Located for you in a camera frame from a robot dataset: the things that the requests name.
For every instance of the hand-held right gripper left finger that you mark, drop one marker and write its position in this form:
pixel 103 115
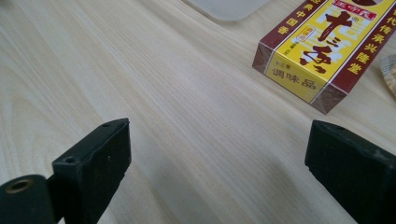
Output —
pixel 93 165

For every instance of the clear plastic container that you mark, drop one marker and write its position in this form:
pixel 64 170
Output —
pixel 227 9

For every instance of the yellow snack bar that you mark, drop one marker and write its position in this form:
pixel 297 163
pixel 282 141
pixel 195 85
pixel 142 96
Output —
pixel 323 46

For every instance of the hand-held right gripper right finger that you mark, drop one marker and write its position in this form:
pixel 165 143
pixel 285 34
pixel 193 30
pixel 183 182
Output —
pixel 355 174

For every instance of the white and orange food packet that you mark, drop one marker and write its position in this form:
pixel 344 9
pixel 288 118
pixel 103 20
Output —
pixel 390 74

